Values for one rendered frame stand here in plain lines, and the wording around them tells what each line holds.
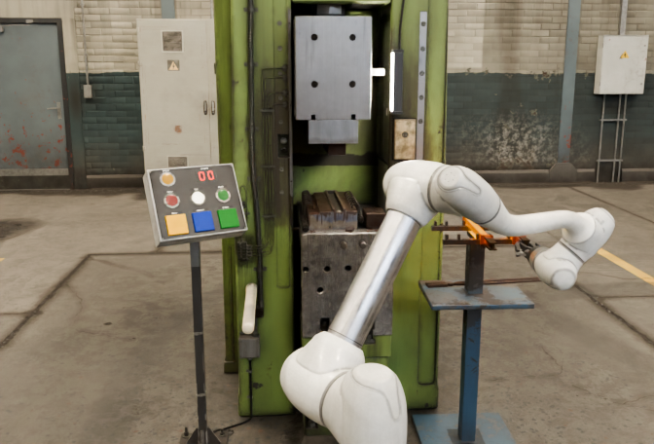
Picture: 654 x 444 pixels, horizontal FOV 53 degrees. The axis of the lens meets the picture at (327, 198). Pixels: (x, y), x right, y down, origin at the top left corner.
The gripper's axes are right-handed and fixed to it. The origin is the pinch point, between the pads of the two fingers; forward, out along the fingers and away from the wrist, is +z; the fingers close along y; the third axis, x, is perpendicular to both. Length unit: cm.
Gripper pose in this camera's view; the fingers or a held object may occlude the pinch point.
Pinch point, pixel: (522, 242)
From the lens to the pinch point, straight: 250.4
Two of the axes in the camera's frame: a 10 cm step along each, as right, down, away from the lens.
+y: 10.0, 0.0, 0.2
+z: -0.2, -2.0, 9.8
